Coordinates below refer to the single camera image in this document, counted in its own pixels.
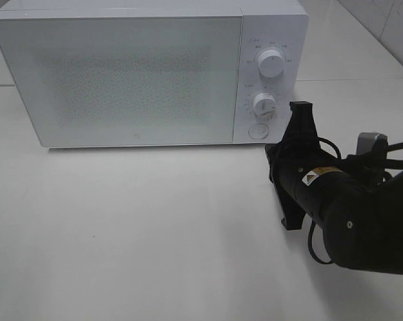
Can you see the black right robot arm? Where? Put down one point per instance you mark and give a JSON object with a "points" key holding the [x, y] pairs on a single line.
{"points": [[356, 201]]}

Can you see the white timer knob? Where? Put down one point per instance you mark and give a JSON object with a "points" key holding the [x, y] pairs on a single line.
{"points": [[264, 105]]}

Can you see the round door release button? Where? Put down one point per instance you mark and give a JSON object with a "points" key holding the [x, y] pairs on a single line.
{"points": [[258, 131]]}

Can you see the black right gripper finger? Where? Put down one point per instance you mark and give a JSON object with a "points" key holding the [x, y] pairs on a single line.
{"points": [[293, 214], [301, 126]]}

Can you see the white microwave door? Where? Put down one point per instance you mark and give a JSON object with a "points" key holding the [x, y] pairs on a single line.
{"points": [[125, 82]]}

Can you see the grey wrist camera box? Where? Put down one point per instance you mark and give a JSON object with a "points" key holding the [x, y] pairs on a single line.
{"points": [[370, 141]]}

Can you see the white microwave oven body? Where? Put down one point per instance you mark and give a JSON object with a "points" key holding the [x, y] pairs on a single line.
{"points": [[264, 24]]}

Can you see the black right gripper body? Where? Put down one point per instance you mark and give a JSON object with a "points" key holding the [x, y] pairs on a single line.
{"points": [[296, 152]]}

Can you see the white upper power knob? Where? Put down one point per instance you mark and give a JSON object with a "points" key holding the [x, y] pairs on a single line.
{"points": [[270, 62]]}

